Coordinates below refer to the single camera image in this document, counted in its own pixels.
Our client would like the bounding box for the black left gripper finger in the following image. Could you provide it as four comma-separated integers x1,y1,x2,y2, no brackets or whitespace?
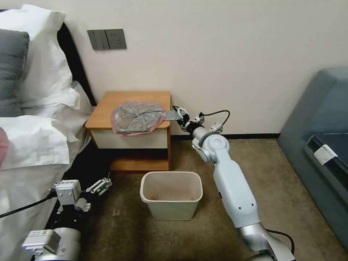
86,177,109,192
91,180,113,201

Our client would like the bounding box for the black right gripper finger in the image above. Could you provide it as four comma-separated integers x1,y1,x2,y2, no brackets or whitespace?
172,105,189,117
176,112,191,127

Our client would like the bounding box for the translucent grey pink garbage bag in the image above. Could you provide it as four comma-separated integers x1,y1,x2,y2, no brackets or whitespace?
111,100,181,136

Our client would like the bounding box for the beige plastic trash can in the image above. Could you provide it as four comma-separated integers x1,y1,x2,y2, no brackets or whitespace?
140,171,203,221

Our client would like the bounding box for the black bed base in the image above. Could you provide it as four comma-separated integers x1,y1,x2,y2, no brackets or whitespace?
44,140,112,232

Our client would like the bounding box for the black baseboard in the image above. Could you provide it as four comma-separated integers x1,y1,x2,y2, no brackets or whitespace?
170,132,281,140

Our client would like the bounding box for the wooden nightstand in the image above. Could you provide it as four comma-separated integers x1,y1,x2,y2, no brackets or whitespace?
85,91,172,171

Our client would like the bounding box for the white duvet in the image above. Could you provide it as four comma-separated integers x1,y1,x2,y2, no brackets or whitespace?
0,81,95,261

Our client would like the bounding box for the pink cloth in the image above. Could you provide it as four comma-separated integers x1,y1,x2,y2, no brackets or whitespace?
0,128,10,164

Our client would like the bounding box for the black bed headboard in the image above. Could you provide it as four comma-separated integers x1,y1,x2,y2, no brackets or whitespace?
56,21,97,107

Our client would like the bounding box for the blue grey sofa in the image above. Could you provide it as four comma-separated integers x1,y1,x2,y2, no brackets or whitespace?
277,66,348,246

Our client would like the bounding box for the white pillow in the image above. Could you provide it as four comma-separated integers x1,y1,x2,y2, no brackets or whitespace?
0,4,81,110

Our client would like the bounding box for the white tag on sofa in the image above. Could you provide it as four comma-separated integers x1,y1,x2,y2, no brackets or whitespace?
313,145,338,166

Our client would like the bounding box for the grey pillow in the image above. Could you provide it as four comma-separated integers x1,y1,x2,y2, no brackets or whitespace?
0,28,30,118

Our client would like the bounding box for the dark sofa seat cushion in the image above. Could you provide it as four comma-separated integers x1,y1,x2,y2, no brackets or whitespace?
304,133,348,181

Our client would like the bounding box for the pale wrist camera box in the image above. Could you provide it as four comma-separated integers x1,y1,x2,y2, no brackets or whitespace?
55,179,83,210

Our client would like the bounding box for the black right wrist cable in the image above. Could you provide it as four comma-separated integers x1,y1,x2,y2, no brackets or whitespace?
202,109,231,133

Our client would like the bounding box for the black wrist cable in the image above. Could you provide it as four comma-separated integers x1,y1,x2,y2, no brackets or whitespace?
0,189,59,219
202,109,231,133

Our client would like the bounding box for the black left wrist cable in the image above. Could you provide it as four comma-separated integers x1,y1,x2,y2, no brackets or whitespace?
0,189,59,219

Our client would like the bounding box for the grey wall socket plate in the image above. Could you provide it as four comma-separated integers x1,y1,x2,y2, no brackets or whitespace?
105,28,128,50

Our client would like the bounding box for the grey wall switch plate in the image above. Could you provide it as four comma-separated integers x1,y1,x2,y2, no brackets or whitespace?
87,29,108,51

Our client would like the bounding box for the black right shoulder cable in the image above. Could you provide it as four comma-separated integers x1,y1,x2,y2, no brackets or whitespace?
265,229,296,255

